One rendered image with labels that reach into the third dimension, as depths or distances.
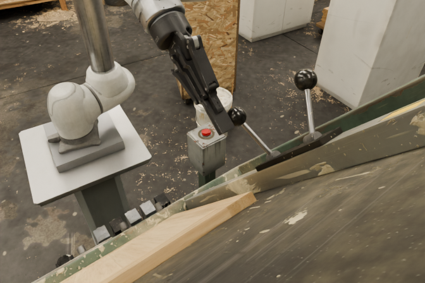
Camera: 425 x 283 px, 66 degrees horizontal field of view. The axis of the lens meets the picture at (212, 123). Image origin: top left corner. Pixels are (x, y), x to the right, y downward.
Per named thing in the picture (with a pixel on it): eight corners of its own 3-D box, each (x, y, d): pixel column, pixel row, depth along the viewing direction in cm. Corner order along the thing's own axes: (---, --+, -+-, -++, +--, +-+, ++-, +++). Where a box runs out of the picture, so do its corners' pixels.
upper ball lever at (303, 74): (316, 150, 52) (307, 76, 57) (332, 144, 49) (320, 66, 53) (296, 148, 51) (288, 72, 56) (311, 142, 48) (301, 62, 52)
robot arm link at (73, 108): (50, 127, 145) (31, 88, 130) (86, 108, 155) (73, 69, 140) (69, 146, 138) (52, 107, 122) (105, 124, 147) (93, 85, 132)
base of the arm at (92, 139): (49, 129, 153) (45, 120, 149) (98, 119, 158) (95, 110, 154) (49, 157, 140) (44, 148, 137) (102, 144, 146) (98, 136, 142)
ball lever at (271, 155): (277, 157, 64) (231, 107, 64) (288, 153, 60) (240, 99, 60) (266, 170, 62) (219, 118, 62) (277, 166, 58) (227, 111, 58)
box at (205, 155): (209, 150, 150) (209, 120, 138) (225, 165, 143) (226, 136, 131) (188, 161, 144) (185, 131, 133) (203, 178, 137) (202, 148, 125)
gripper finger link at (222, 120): (215, 95, 61) (216, 94, 60) (233, 128, 60) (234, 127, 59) (202, 101, 59) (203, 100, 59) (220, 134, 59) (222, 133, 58)
